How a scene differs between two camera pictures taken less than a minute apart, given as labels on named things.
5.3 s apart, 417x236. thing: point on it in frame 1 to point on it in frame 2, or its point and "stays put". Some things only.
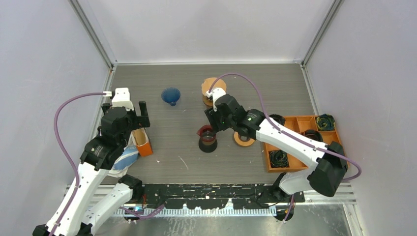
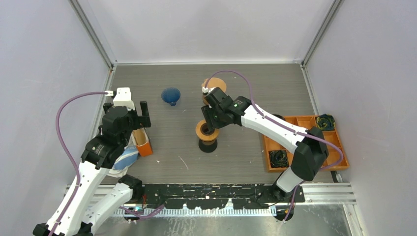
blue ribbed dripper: x=170 y=95 stays put
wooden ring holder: x=243 y=143 to x=203 y=136
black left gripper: x=139 y=121 stays put
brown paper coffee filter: x=208 y=83 stays put
